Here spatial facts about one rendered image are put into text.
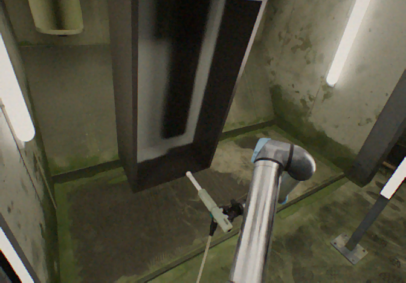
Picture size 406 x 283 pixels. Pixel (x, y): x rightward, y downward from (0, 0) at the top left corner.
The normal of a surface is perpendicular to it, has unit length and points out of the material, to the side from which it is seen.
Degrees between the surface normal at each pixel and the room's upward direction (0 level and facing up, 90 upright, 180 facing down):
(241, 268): 35
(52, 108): 57
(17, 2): 90
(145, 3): 102
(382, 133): 90
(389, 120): 90
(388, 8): 90
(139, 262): 0
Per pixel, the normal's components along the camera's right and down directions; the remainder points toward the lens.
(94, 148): 0.47, -0.05
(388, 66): -0.86, 0.21
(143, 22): 0.49, 0.65
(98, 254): 0.08, -0.85
